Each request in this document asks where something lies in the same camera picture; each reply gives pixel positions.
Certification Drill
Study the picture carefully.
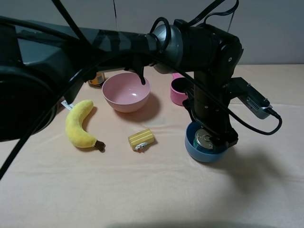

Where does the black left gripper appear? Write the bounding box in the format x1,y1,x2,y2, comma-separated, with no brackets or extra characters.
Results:
182,71,238,146

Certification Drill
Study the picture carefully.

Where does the short green-label tin can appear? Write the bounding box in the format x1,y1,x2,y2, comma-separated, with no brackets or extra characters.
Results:
193,128,213,151

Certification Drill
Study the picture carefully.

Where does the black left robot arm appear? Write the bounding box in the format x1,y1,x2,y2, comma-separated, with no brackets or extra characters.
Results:
0,17,243,142

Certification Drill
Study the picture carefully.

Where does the blue plastic bowl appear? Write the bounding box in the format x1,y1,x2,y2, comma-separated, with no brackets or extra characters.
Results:
185,122,228,163

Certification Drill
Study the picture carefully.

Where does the yellow toy cake slice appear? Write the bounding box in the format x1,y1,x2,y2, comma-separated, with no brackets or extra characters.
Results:
128,129,155,152

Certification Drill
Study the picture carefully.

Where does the large pink plastic bowl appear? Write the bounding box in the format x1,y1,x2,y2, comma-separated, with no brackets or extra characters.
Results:
102,73,151,113

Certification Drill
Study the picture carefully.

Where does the peach tablecloth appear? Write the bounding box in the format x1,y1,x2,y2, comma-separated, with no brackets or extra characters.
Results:
0,65,304,228

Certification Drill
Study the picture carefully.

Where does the gold energy drink can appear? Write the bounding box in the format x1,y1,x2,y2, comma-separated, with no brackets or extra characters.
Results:
88,72,106,88

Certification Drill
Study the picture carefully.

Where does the yellow plush banana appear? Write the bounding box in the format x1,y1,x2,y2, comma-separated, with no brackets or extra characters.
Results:
65,100,105,152

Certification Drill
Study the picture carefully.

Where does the pink saucepan with handle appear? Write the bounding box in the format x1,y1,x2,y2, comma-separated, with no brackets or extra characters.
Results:
170,73,188,106

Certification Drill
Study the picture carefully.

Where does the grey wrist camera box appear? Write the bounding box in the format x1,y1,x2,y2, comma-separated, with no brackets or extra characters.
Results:
228,77,272,120

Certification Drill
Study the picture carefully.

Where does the black camera cable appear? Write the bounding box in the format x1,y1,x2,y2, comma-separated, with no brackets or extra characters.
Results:
223,104,283,136

